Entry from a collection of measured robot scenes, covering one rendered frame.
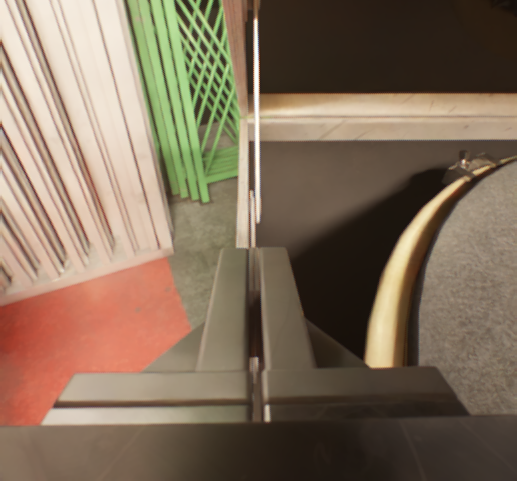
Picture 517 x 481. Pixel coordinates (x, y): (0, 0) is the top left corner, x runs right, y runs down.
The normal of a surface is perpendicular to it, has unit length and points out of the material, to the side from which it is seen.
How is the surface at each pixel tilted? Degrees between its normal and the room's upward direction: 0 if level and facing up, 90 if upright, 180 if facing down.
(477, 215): 0
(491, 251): 0
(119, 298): 0
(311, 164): 90
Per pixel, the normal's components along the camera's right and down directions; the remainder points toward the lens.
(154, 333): 0.00, -0.73
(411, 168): 0.02, 0.69
